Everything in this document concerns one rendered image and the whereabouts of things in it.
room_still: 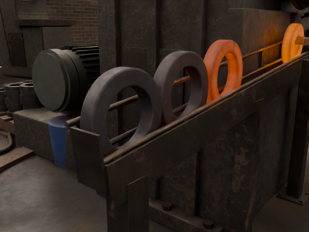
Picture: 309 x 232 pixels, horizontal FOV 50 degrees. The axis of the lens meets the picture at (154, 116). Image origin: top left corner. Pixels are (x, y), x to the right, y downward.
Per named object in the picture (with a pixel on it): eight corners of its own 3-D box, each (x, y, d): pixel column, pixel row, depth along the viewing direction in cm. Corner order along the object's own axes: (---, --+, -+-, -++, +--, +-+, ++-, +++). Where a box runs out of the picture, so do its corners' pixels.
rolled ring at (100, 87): (158, 57, 64) (145, 56, 66) (83, 84, 51) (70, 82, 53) (166, 143, 71) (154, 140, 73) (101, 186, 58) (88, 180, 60)
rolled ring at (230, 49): (206, 61, 77) (194, 60, 79) (217, 124, 87) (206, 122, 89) (239, 27, 88) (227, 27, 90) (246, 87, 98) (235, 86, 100)
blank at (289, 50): (283, 26, 120) (292, 27, 118) (297, 20, 130) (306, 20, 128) (279, 68, 126) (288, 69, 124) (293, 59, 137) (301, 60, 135)
